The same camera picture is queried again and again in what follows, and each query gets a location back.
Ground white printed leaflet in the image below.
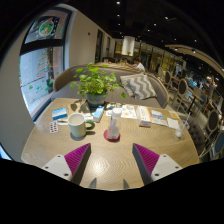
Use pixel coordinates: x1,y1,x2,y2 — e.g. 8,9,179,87
106,104,137,119

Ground clear plastic water bottle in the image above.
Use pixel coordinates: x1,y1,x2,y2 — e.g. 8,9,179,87
107,108,121,137

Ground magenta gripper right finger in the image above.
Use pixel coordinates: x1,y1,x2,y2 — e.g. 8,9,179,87
132,143,159,185

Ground window with christmas stickers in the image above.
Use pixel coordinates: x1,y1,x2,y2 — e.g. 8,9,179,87
19,7,72,119

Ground clear plastic cup with straw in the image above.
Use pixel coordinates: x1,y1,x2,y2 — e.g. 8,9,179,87
175,115,190,138

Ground grey zigzag cushion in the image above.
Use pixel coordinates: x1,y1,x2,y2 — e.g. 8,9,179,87
120,73,157,100

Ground white orange carton box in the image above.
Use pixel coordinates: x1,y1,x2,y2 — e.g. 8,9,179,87
136,106,152,127

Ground small pill blister pack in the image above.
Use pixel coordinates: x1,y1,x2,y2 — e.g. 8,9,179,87
49,121,58,133

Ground white paper napkin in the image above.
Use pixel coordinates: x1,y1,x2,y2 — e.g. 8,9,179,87
167,118,179,129

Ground blue and white card box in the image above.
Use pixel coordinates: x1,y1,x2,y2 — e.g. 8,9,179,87
52,108,67,120

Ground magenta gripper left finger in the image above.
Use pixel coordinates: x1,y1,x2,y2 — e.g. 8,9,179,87
64,143,91,185

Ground green potted plant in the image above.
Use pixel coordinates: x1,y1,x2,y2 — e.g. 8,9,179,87
70,62,123,108

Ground round red coaster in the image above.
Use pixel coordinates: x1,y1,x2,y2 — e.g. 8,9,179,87
103,130,121,142

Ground white ceramic mug green handle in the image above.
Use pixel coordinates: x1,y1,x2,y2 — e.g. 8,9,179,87
68,113,95,138

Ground light blue small box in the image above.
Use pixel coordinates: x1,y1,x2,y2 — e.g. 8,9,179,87
93,106,104,122

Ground grey curved sofa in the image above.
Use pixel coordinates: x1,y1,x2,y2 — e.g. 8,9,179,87
51,63,169,108

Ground blue white small packet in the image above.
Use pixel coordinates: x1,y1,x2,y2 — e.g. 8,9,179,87
150,110,168,126

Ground person in white shirt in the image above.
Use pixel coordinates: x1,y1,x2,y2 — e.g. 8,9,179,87
133,58,145,72

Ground wooden chair grey upholstery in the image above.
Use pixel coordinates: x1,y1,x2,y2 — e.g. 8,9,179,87
172,79,190,108

